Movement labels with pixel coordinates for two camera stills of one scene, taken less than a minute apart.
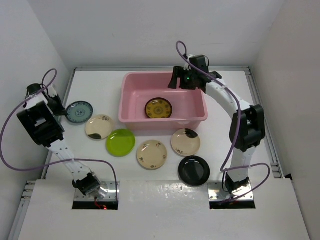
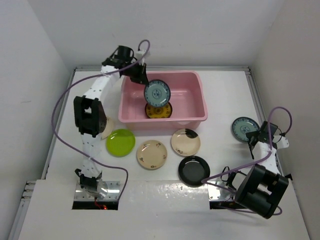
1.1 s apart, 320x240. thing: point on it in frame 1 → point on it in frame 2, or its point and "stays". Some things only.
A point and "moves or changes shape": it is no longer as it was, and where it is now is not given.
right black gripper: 179,72 → 252,134
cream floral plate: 152,154 stays
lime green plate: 120,142 stays
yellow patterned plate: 158,107 stays
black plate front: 194,171 stays
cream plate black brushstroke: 185,142 stays
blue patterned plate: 79,112 moves or changes shape
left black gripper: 60,110 → 140,77
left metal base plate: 110,186 stays
